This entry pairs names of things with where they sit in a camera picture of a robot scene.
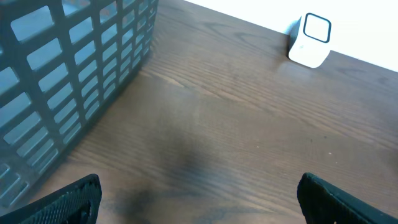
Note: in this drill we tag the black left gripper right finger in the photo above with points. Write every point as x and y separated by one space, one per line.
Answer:
322 202

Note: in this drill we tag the white barcode scanner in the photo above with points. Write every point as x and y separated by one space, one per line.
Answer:
309 40

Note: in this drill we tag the grey plastic basket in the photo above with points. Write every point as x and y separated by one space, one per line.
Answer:
61 63

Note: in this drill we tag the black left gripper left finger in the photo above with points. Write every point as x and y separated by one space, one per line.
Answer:
76 203

